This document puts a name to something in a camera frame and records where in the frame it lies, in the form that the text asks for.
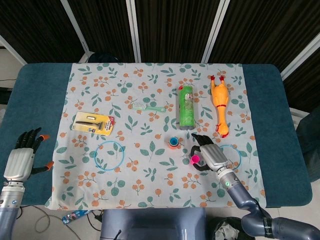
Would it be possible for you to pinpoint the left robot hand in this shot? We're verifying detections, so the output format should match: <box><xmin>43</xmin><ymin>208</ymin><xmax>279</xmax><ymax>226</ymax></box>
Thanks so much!
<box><xmin>3</xmin><ymin>126</ymin><xmax>55</xmax><ymax>182</ymax></box>

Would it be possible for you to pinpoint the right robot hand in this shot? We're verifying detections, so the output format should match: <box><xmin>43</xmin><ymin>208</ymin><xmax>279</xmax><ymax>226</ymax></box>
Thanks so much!
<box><xmin>189</xmin><ymin>132</ymin><xmax>230</xmax><ymax>173</ymax></box>

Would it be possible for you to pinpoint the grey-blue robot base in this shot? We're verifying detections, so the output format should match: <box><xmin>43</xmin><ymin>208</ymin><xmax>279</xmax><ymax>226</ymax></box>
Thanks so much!
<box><xmin>100</xmin><ymin>207</ymin><xmax>208</xmax><ymax>240</ymax></box>

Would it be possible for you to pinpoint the large orange plastic cup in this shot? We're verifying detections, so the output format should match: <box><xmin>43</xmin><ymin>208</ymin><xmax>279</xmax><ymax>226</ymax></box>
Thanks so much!
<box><xmin>167</xmin><ymin>136</ymin><xmax>181</xmax><ymax>150</ymax></box>

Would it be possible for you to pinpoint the green chip can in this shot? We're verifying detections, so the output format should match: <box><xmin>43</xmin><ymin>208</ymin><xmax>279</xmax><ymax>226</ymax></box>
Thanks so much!
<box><xmin>177</xmin><ymin>84</ymin><xmax>196</xmax><ymax>131</ymax></box>

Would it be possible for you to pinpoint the yellow rubber chicken toy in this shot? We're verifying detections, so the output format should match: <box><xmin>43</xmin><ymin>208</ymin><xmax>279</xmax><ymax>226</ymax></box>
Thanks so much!
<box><xmin>209</xmin><ymin>74</ymin><xmax>230</xmax><ymax>139</ymax></box>

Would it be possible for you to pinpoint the teal table cover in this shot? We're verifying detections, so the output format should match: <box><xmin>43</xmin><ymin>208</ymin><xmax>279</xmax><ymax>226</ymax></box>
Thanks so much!
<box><xmin>0</xmin><ymin>63</ymin><xmax>313</xmax><ymax>208</ymax></box>

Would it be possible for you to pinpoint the floral tablecloth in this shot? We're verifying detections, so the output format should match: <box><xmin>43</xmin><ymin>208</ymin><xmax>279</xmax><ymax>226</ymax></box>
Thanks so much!
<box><xmin>44</xmin><ymin>62</ymin><xmax>266</xmax><ymax>210</ymax></box>

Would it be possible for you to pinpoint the black trash bin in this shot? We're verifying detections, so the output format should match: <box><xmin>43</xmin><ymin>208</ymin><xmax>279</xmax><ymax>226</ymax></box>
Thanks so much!
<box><xmin>208</xmin><ymin>216</ymin><xmax>254</xmax><ymax>240</ymax></box>

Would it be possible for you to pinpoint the colourful snack packet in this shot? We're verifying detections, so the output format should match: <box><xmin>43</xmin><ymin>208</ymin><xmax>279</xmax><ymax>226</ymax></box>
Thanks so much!
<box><xmin>61</xmin><ymin>209</ymin><xmax>91</xmax><ymax>225</ymax></box>

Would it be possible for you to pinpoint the green hairbrush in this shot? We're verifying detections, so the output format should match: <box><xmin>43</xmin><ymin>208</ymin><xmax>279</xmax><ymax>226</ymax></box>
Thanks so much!
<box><xmin>131</xmin><ymin>102</ymin><xmax>167</xmax><ymax>113</ymax></box>

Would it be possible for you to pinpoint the razor in yellow blister pack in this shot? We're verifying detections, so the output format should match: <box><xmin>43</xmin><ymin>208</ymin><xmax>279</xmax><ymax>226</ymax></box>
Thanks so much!
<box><xmin>71</xmin><ymin>111</ymin><xmax>117</xmax><ymax>137</ymax></box>

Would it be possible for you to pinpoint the white metal rack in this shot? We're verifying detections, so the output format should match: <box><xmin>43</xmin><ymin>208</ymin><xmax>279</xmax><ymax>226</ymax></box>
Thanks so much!
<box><xmin>289</xmin><ymin>107</ymin><xmax>310</xmax><ymax>126</ymax></box>

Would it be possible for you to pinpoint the dark teal fabric object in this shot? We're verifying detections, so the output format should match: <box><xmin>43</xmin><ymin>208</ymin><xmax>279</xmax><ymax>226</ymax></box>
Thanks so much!
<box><xmin>296</xmin><ymin>104</ymin><xmax>320</xmax><ymax>183</ymax></box>

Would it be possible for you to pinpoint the dark slatted screen panel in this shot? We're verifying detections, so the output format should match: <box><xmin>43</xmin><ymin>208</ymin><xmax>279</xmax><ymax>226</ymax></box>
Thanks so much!
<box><xmin>0</xmin><ymin>0</ymin><xmax>87</xmax><ymax>65</ymax></box>
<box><xmin>282</xmin><ymin>42</ymin><xmax>320</xmax><ymax>116</ymax></box>
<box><xmin>67</xmin><ymin>0</ymin><xmax>137</xmax><ymax>63</ymax></box>
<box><xmin>134</xmin><ymin>0</ymin><xmax>221</xmax><ymax>63</ymax></box>
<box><xmin>208</xmin><ymin>0</ymin><xmax>320</xmax><ymax>73</ymax></box>

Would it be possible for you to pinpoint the black object behind table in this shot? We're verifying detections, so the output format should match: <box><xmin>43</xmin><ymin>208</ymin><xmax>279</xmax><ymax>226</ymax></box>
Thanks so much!
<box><xmin>87</xmin><ymin>51</ymin><xmax>121</xmax><ymax>64</ymax></box>

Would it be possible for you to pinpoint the smaller blue plastic ring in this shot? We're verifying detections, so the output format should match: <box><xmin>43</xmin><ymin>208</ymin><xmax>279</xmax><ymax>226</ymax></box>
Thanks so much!
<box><xmin>219</xmin><ymin>144</ymin><xmax>242</xmax><ymax>172</ymax></box>

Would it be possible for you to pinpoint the grey floor cable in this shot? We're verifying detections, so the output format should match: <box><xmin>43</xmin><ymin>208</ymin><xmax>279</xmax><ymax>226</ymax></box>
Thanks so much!
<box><xmin>34</xmin><ymin>205</ymin><xmax>81</xmax><ymax>240</ymax></box>

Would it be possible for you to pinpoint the black plug cable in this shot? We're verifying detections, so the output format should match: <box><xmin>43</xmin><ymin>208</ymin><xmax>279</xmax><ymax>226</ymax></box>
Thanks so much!
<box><xmin>86</xmin><ymin>209</ymin><xmax>103</xmax><ymax>231</ymax></box>

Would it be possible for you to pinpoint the white screen frame post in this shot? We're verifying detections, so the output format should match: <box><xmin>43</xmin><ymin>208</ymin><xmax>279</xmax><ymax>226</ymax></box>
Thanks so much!
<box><xmin>0</xmin><ymin>34</ymin><xmax>28</xmax><ymax>65</ymax></box>
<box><xmin>201</xmin><ymin>0</ymin><xmax>231</xmax><ymax>63</ymax></box>
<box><xmin>279</xmin><ymin>32</ymin><xmax>320</xmax><ymax>81</ymax></box>
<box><xmin>125</xmin><ymin>0</ymin><xmax>142</xmax><ymax>63</ymax></box>
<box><xmin>59</xmin><ymin>0</ymin><xmax>90</xmax><ymax>56</ymax></box>

